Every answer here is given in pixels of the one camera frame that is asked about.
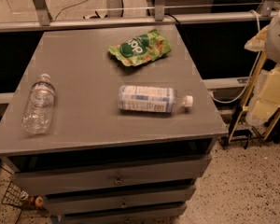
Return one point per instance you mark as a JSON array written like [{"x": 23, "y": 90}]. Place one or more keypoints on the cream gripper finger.
[
  {"x": 257, "y": 42},
  {"x": 266, "y": 97}
]

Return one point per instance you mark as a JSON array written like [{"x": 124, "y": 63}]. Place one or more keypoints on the white labelled water bottle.
[{"x": 152, "y": 99}]

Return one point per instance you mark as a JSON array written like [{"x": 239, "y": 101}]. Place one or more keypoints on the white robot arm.
[{"x": 272, "y": 43}]

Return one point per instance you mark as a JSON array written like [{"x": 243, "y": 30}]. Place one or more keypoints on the green rice chip bag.
[{"x": 142, "y": 49}]

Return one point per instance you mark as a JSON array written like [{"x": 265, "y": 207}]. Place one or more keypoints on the clear plastic water bottle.
[{"x": 38, "y": 112}]

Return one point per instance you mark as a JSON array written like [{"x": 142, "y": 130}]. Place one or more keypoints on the yellow metal stand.
[{"x": 241, "y": 109}]

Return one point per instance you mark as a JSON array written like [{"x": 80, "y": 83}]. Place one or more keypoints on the grey metal railing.
[{"x": 45, "y": 15}]

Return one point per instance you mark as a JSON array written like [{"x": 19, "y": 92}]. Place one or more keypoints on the grey drawer cabinet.
[{"x": 98, "y": 164}]

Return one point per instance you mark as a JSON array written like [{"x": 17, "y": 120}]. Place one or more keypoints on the wire basket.
[{"x": 14, "y": 196}]

